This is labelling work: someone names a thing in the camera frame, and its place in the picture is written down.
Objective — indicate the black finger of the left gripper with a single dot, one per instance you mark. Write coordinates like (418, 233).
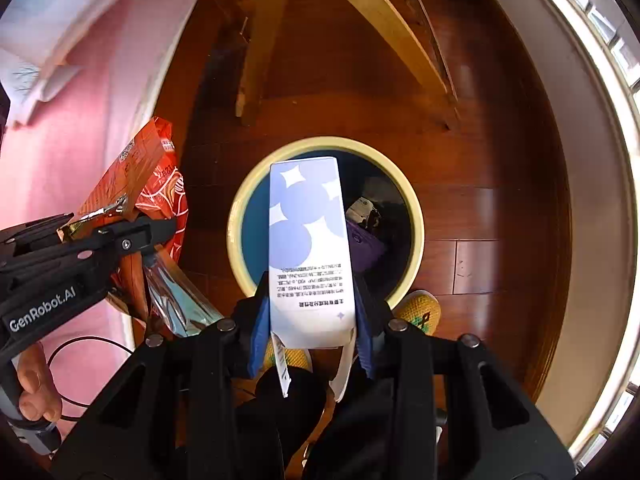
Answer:
(104, 246)

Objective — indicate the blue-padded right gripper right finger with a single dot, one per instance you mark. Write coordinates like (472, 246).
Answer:
(365, 324)

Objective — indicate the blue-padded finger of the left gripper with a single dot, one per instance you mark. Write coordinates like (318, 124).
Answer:
(33, 235)

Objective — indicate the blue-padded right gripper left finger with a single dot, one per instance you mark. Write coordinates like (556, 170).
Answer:
(260, 334)

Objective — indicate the orange snack bag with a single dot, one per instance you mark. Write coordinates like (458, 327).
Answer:
(140, 201)

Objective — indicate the purple plastic bag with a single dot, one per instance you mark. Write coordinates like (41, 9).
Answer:
(365, 249)

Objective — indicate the black gold wrapper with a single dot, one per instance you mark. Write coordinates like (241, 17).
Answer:
(370, 209)

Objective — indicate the blue trash bin cream rim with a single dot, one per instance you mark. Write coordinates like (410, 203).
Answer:
(364, 172)

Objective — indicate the person's left hand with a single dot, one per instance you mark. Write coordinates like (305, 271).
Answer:
(40, 399)

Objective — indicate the left yellow knitted slipper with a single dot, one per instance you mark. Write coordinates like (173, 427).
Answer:
(297, 358)

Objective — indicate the yellow knitted slipper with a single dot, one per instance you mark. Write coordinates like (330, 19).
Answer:
(297, 358)
(421, 309)

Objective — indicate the right yellow knitted slipper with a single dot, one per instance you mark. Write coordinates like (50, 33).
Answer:
(421, 309)

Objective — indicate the pink bed cover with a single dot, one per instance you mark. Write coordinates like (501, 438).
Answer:
(137, 61)

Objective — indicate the teal and white tablecloth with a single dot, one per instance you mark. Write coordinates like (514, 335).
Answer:
(36, 37)

